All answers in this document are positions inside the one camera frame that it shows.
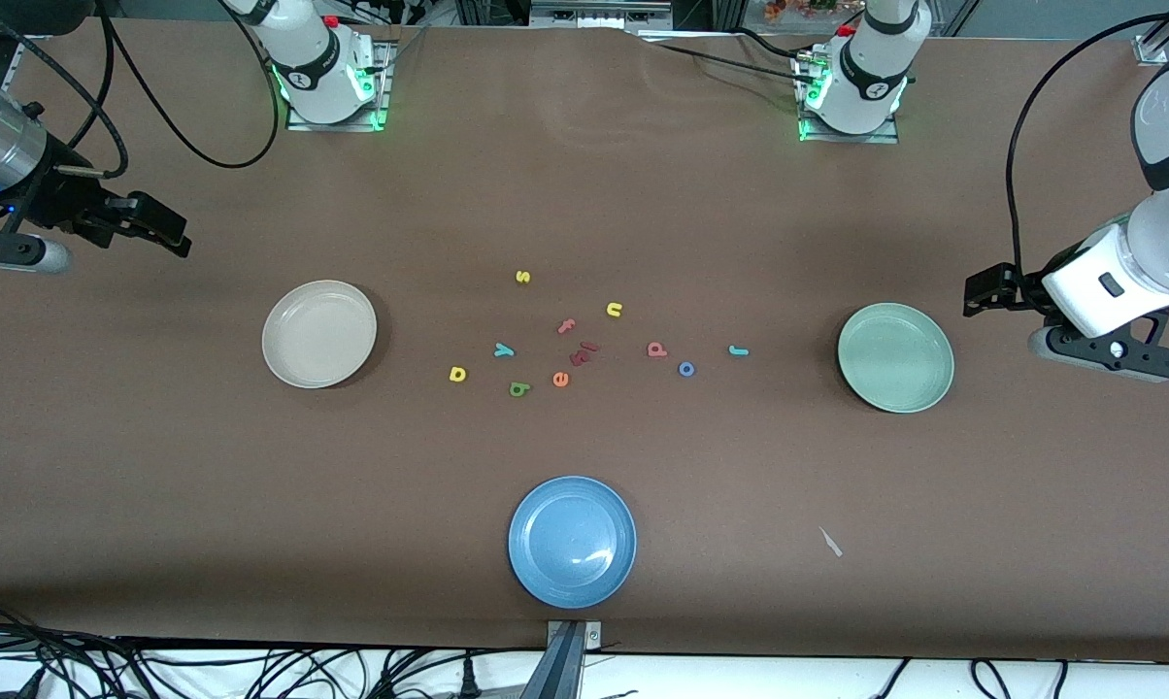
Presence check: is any dark aluminium mounting bar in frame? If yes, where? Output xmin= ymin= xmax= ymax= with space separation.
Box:
xmin=519 ymin=621 xmax=587 ymax=699

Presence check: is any blue plate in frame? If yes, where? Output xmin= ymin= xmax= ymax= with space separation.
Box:
xmin=508 ymin=475 xmax=638 ymax=611

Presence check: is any black floor cable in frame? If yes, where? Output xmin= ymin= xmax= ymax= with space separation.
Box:
xmin=0 ymin=600 xmax=139 ymax=699

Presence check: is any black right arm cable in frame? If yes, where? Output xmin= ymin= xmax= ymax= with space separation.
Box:
xmin=0 ymin=0 xmax=283 ymax=181

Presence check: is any pale green plate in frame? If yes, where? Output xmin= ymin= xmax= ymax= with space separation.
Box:
xmin=837 ymin=302 xmax=955 ymax=415

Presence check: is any brown table cover sheet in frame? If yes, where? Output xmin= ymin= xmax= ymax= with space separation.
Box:
xmin=0 ymin=15 xmax=1169 ymax=663

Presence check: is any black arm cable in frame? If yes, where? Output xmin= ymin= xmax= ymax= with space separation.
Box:
xmin=0 ymin=0 xmax=283 ymax=181
xmin=1006 ymin=10 xmax=1169 ymax=292

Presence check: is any black base cable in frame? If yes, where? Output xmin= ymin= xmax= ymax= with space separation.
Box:
xmin=730 ymin=27 xmax=818 ymax=61
xmin=643 ymin=39 xmax=818 ymax=86

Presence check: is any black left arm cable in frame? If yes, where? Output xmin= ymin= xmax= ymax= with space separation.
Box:
xmin=1006 ymin=10 xmax=1169 ymax=292

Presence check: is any grey metal clamp bracket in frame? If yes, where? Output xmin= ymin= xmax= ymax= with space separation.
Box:
xmin=546 ymin=619 xmax=603 ymax=649

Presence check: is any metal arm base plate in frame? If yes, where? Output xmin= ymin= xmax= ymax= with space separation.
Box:
xmin=286 ymin=39 xmax=393 ymax=132
xmin=796 ymin=49 xmax=901 ymax=145

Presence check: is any silver power strip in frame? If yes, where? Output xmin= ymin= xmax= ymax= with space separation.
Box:
xmin=529 ymin=0 xmax=675 ymax=30

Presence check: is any beige brown plate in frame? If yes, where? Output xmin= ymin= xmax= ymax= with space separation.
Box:
xmin=261 ymin=280 xmax=379 ymax=390

